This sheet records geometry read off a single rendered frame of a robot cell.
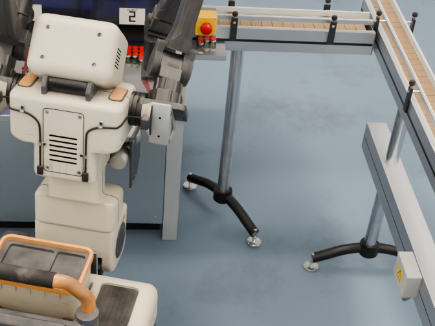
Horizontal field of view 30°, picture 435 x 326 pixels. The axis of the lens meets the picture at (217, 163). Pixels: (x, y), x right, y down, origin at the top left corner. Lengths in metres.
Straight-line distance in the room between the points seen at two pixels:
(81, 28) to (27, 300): 0.65
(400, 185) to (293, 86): 1.62
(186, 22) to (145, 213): 1.38
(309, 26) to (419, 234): 0.85
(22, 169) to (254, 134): 1.31
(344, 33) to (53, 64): 1.36
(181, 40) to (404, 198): 1.16
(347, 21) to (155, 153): 0.86
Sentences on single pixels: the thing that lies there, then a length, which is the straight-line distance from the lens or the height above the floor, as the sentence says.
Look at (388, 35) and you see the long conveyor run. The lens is 3.04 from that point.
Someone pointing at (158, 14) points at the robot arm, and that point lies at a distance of 2.30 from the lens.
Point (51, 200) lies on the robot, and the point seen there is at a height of 0.89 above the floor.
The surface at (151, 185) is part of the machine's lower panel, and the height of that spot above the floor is 0.29.
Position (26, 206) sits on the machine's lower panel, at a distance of 3.28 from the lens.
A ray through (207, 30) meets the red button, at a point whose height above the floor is 1.00.
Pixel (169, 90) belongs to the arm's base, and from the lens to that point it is 1.99.
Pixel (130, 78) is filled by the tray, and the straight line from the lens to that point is 2.70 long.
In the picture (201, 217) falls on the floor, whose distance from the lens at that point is 3.49.
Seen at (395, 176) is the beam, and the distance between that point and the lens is 2.98.
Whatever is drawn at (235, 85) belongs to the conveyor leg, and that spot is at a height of 0.67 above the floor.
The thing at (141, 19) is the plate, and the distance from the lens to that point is 2.78.
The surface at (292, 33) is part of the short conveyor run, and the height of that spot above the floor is 0.92.
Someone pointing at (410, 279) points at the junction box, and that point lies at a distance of 2.61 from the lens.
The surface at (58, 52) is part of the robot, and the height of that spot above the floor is 1.33.
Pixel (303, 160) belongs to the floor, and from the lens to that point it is 3.88.
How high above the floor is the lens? 2.30
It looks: 37 degrees down
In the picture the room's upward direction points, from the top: 6 degrees clockwise
